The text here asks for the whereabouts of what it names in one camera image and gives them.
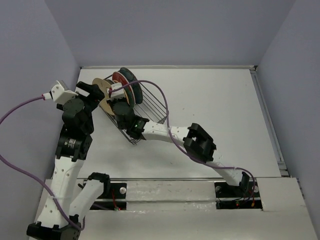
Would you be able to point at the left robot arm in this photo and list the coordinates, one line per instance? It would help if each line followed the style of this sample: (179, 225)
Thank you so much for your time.
(63, 214)

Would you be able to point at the red plate with teal flower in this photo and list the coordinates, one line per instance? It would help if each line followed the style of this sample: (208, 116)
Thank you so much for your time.
(119, 77)

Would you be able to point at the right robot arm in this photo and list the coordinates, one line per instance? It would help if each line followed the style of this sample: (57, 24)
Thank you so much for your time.
(193, 141)

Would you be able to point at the woven bamboo tray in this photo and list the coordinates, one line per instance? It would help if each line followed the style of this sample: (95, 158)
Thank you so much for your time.
(125, 92)

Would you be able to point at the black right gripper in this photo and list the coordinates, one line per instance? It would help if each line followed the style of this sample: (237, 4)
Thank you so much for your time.
(113, 101)

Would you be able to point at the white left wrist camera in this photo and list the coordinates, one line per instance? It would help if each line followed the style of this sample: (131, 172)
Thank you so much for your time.
(59, 93)

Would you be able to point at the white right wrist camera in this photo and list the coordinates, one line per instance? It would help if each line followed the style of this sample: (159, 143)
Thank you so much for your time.
(116, 91)

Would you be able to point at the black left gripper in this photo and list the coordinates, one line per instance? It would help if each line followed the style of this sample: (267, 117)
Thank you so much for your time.
(96, 95)

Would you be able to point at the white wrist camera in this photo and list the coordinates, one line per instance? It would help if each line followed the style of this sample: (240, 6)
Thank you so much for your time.
(116, 91)
(59, 93)

